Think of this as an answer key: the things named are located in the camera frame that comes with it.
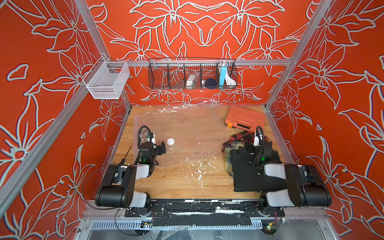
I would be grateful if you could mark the orange plastic tool case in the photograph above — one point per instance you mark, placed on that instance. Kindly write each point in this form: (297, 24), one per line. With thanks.
(244, 119)

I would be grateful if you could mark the clear plastic vacuum bag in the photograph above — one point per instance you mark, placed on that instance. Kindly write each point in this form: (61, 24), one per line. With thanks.
(195, 157)

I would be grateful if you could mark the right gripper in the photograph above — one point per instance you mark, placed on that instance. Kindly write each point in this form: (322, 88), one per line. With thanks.
(267, 151)

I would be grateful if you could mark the yellow green plaid shirt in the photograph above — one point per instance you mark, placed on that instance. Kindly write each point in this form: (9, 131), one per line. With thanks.
(229, 156)

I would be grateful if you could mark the black handled screwdriver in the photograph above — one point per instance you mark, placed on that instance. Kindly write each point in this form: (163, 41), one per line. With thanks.
(126, 156)

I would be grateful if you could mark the white vacuum bag valve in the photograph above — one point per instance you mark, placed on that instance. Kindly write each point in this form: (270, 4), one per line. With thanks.
(170, 141)

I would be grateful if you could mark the grey packet in basket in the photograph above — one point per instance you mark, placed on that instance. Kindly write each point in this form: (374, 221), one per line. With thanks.
(192, 81)

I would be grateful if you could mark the dark blue round object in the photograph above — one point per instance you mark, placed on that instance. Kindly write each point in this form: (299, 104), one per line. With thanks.
(211, 83)

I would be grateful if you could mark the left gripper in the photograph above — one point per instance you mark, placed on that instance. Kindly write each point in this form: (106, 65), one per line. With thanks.
(160, 147)

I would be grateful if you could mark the light blue box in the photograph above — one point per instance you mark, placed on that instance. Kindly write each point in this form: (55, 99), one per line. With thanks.
(223, 72)

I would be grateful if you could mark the red black plaid shirt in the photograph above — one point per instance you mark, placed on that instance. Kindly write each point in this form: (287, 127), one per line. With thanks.
(244, 139)

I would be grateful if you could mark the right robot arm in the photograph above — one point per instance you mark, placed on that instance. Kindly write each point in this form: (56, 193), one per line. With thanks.
(291, 185)

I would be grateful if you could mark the white wire wall basket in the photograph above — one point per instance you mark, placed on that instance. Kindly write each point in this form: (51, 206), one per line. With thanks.
(105, 82)

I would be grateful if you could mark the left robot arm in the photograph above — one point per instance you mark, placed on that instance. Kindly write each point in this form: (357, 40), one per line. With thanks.
(117, 189)

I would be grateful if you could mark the black wire wall basket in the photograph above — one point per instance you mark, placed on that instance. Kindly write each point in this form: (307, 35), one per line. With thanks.
(172, 73)

